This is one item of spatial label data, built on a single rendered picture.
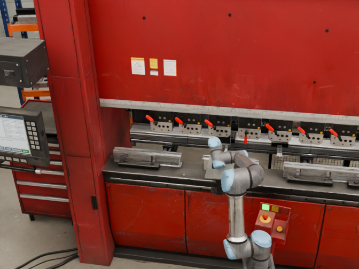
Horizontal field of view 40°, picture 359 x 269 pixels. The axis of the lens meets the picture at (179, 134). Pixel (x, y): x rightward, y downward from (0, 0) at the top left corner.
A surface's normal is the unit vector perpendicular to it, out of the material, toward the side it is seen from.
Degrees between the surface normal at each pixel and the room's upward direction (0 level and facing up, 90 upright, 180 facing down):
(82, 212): 90
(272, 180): 0
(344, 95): 90
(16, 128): 90
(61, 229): 0
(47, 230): 0
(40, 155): 90
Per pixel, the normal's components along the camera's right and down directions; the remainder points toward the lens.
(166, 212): -0.18, 0.52
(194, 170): -0.02, -0.85
